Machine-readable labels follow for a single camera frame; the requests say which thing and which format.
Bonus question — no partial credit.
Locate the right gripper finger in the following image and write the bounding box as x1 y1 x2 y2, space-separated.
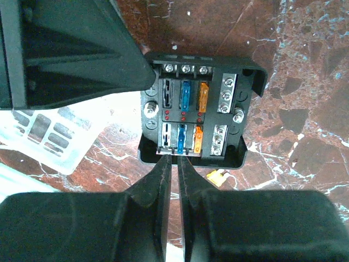
178 157 348 261
1 156 172 261

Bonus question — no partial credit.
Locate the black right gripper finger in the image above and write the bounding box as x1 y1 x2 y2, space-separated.
1 1 155 110

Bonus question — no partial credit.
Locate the small yellow fuse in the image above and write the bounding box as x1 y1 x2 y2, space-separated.
206 169 230 187

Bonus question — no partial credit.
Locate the black fuse box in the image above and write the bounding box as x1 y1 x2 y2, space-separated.
138 52 268 169

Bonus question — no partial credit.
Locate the clear plastic fuse box cover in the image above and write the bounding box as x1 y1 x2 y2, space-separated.
1 92 142 199

